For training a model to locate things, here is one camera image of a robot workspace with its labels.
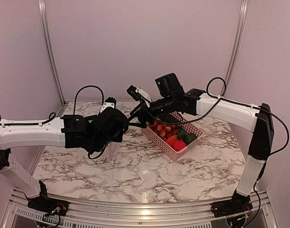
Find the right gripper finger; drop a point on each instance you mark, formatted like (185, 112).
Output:
(137, 112)
(142, 125)

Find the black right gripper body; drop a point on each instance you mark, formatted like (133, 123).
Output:
(169, 106)

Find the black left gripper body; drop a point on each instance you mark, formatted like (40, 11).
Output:
(103, 144)

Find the clear zip top bag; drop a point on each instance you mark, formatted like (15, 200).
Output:
(114, 147)

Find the long green cucumber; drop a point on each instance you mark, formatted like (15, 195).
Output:
(182, 133)

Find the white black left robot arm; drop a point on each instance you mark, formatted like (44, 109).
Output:
(68, 131)

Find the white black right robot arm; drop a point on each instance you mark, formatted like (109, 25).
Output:
(254, 118)

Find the pink perforated plastic basket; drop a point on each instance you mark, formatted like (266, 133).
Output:
(169, 151)

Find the red yellow lychee bunch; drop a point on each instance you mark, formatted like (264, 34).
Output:
(164, 131)

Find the orange red mango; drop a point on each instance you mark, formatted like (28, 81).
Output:
(171, 140)

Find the green bell pepper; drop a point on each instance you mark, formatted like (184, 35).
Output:
(189, 138)

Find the pink red apple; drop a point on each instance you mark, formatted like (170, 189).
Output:
(179, 145)

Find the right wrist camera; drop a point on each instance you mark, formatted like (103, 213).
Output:
(139, 94)

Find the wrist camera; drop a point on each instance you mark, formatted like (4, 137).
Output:
(109, 102)
(139, 94)

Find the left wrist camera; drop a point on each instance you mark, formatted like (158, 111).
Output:
(109, 102)

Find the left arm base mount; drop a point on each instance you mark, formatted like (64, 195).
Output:
(46, 204)

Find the right aluminium frame post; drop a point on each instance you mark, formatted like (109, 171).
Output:
(237, 40)

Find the aluminium frame post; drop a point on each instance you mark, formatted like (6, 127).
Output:
(237, 40)
(50, 54)

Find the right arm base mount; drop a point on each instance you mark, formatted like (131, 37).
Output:
(236, 204)

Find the aluminium front rail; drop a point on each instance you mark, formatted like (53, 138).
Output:
(100, 214)

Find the left aluminium frame post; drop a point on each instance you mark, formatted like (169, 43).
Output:
(50, 54)

